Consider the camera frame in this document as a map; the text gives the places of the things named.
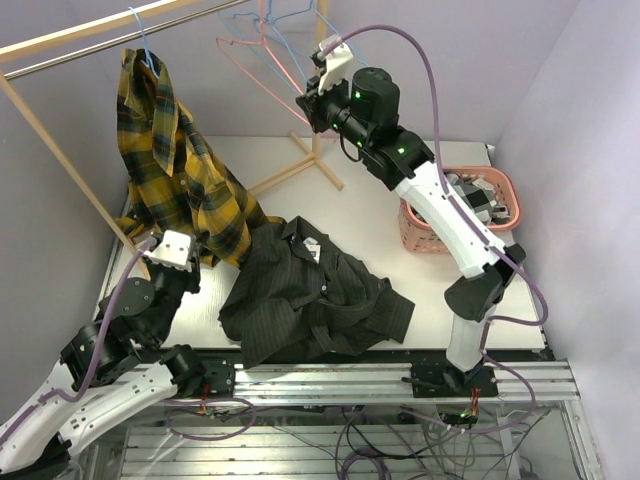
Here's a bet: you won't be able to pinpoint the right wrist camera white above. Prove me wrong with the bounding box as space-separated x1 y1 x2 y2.
312 35 354 95

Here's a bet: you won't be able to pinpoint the loose cables under table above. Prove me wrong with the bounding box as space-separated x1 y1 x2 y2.
164 382 551 480

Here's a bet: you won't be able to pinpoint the dark green striped shirt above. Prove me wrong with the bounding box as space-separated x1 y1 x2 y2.
218 217 415 368

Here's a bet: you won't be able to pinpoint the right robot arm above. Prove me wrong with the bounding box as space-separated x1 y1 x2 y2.
296 67 525 396

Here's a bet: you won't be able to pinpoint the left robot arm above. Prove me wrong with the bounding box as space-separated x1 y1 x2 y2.
1 261 205 479

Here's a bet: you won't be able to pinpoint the pink hanger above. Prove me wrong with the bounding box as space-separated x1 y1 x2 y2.
229 7 303 120

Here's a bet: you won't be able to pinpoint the blue hanger checkered shirt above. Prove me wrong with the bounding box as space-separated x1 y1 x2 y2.
216 1 305 98

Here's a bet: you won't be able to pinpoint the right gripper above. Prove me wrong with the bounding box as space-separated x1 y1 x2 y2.
296 68 371 151

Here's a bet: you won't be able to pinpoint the black white checkered shirt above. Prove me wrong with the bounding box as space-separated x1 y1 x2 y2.
445 170 511 225

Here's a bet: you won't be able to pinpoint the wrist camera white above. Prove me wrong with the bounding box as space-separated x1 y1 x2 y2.
142 230 196 272
312 35 354 95

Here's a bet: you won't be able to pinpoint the yellow plaid shirt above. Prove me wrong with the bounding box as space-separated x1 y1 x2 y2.
116 49 283 267

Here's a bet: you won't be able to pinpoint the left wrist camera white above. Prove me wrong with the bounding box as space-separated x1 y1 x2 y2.
142 230 196 272

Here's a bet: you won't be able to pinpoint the blue hanger yellow shirt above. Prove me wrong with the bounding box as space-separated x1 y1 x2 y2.
128 6 160 80

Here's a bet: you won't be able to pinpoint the metal hanging rod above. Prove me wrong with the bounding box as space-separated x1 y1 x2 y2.
1 1 245 81

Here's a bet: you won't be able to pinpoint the pink plastic basket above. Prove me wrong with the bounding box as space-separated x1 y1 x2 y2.
397 165 522 255

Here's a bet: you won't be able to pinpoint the aluminium rail base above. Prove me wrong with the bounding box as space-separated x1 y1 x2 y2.
54 344 581 406

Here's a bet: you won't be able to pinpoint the blue wire hanger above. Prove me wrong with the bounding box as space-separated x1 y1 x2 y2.
255 1 340 57

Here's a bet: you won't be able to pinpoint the wooden clothes rack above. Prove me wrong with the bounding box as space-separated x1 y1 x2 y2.
0 0 346 281

